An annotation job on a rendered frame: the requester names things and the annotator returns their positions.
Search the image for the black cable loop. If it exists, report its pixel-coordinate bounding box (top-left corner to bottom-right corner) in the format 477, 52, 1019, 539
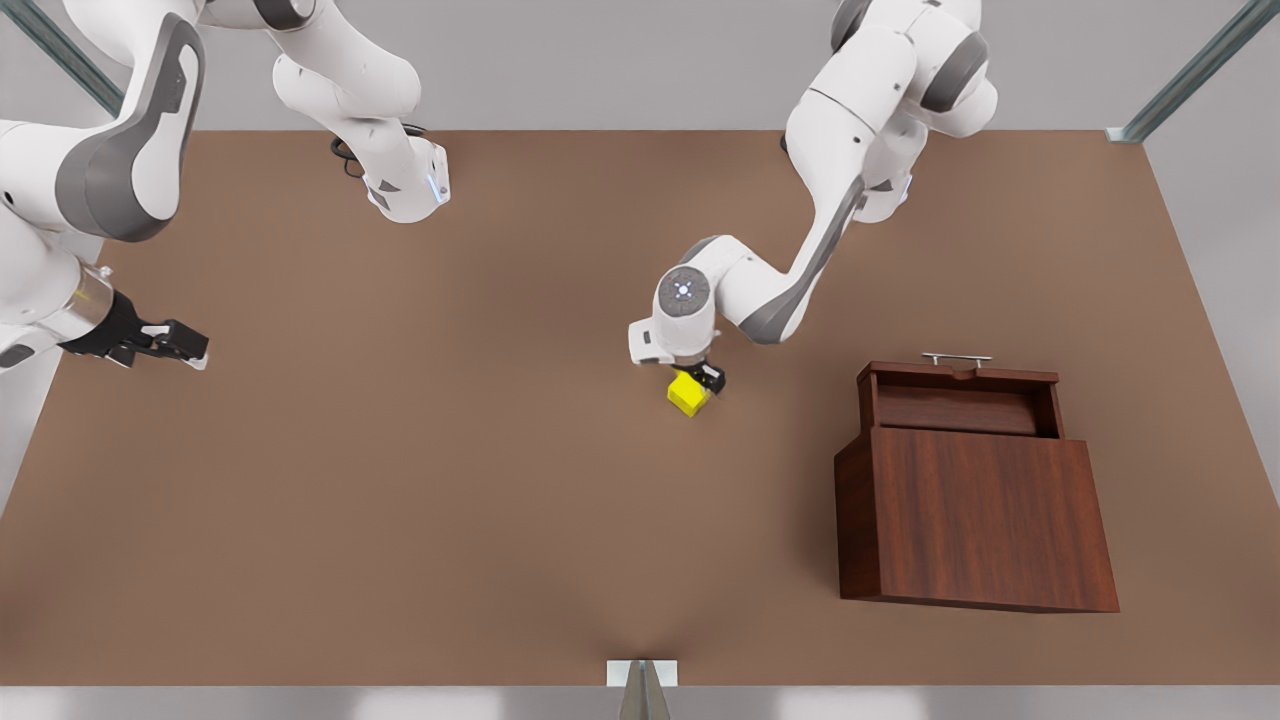
329, 122, 431, 182

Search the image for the silver frame post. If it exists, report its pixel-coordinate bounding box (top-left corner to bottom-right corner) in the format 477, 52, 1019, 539
606, 659, 679, 720
1105, 0, 1280, 144
0, 0, 127, 118

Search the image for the yellow square block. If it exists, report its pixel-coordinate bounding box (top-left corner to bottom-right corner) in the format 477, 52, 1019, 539
666, 370, 714, 419

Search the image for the dark wooden cabinet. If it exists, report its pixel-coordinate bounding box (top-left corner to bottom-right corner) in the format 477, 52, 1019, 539
834, 427, 1122, 614

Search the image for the wooden drawer with silver handle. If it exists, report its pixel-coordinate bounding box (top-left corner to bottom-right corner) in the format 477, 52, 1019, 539
856, 351, 1067, 442

